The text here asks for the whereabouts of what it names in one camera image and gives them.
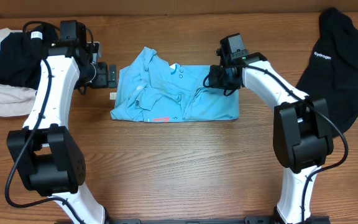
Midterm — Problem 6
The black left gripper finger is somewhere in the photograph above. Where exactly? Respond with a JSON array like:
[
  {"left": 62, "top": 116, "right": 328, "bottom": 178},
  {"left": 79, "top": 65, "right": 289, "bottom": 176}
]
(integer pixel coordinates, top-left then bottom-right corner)
[
  {"left": 108, "top": 64, "right": 117, "bottom": 88},
  {"left": 92, "top": 42, "right": 101, "bottom": 62}
]

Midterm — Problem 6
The light blue t-shirt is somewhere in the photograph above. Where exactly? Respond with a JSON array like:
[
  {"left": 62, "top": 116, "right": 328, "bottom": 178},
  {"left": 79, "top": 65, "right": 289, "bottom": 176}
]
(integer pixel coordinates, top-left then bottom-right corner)
[{"left": 110, "top": 47, "right": 239, "bottom": 123}]

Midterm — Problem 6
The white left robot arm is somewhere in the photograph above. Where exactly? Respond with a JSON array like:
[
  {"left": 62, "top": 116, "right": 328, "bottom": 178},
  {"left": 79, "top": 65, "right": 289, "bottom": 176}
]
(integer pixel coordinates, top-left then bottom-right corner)
[{"left": 4, "top": 39, "right": 112, "bottom": 223}]

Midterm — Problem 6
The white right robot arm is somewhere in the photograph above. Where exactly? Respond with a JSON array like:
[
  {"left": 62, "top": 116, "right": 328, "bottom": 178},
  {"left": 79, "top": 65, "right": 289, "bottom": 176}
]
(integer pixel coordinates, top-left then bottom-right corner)
[{"left": 204, "top": 49, "right": 333, "bottom": 223}]

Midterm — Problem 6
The small white tag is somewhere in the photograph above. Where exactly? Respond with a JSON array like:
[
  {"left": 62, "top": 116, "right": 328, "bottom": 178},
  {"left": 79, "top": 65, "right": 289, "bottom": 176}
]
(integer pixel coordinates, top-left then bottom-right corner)
[{"left": 109, "top": 92, "right": 117, "bottom": 100}]

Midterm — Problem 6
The black unfolded garment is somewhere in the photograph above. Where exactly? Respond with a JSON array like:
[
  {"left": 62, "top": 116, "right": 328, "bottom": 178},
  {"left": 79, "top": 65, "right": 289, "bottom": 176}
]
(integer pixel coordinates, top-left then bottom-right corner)
[{"left": 296, "top": 7, "right": 358, "bottom": 133}]

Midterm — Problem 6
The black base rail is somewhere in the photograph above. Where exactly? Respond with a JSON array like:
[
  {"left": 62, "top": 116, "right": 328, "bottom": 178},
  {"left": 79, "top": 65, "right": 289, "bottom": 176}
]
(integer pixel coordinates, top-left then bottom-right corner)
[{"left": 54, "top": 214, "right": 331, "bottom": 224}]

